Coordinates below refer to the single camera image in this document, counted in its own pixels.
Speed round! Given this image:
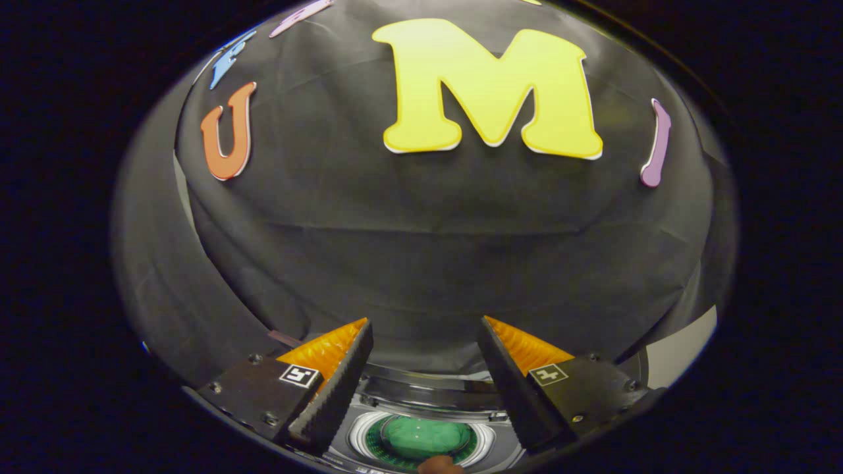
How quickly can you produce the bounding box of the green polo shirt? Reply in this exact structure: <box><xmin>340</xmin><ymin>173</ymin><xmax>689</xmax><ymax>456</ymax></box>
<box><xmin>381</xmin><ymin>416</ymin><xmax>477</xmax><ymax>463</ymax></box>

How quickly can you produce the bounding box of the black backdrop cloth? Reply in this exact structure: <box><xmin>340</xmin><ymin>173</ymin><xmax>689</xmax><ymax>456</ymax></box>
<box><xmin>109</xmin><ymin>0</ymin><xmax>738</xmax><ymax>389</ymax></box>

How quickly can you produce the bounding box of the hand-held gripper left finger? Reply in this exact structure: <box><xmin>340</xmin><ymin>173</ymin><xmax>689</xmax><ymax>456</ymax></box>
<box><xmin>196</xmin><ymin>318</ymin><xmax>375</xmax><ymax>456</ymax></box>

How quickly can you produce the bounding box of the dark grey washing machine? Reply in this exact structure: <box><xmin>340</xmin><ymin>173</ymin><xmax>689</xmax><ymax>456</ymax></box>
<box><xmin>326</xmin><ymin>362</ymin><xmax>529</xmax><ymax>474</ymax></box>

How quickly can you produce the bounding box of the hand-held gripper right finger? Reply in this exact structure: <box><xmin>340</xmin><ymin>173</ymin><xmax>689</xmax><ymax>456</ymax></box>
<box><xmin>476</xmin><ymin>315</ymin><xmax>665</xmax><ymax>456</ymax></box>

